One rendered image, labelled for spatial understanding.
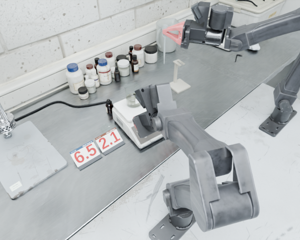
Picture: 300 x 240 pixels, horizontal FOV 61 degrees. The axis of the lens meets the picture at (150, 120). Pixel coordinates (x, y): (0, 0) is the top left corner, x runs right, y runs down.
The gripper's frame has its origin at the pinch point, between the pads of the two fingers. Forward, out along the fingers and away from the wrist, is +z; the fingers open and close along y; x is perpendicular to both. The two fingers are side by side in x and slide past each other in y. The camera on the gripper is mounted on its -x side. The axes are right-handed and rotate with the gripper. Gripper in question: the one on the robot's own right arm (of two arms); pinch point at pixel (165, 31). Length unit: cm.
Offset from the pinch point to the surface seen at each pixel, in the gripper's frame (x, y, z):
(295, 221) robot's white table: 32, 43, -50
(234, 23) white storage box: 30, -87, -28
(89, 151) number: 30, 36, 18
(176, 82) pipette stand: 31.4, -14.7, -3.6
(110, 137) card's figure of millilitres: 29.9, 28.1, 13.2
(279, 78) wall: 76, -103, -73
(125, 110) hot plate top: 23.8, 18.8, 10.1
